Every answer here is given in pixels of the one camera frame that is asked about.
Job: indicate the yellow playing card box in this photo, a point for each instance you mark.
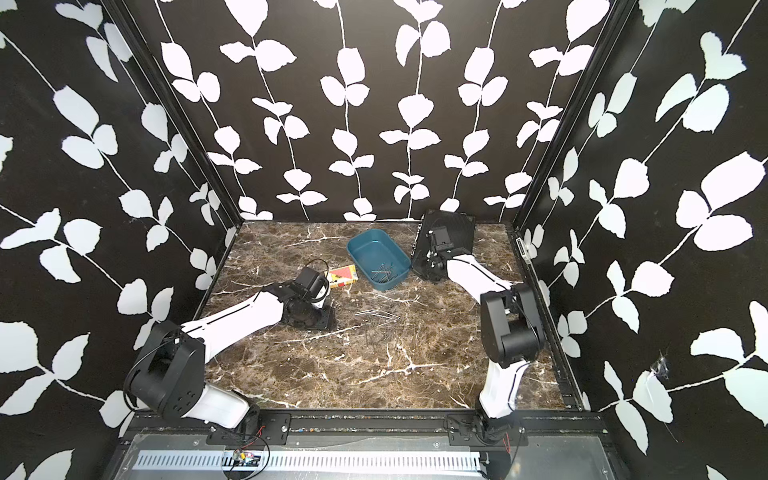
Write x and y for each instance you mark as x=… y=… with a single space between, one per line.
x=342 y=276

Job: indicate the pile of steel nails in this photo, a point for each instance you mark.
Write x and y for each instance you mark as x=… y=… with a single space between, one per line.
x=375 y=323

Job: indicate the teal plastic storage box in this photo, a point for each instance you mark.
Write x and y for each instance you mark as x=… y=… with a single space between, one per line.
x=374 y=247

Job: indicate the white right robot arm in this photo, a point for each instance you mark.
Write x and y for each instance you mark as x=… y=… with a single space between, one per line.
x=510 y=321

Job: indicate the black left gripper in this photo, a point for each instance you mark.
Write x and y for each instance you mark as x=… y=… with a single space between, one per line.
x=327 y=321

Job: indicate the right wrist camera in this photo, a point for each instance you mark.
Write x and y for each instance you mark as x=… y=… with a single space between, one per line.
x=441 y=243

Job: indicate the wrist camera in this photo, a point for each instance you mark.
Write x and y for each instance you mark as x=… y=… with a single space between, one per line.
x=312 y=285
x=441 y=243

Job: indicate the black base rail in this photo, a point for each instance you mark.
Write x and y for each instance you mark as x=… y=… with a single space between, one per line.
x=461 y=427

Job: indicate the white perforated strip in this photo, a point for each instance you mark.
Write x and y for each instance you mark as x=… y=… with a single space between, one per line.
x=373 y=462

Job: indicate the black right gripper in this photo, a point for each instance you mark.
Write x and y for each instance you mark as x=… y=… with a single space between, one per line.
x=416 y=265

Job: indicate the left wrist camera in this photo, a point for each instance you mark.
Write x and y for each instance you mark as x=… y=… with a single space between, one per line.
x=312 y=285

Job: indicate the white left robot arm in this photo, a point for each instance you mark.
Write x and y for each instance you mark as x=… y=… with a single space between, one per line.
x=169 y=373

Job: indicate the steel nail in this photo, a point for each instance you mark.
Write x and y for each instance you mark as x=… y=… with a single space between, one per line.
x=383 y=274

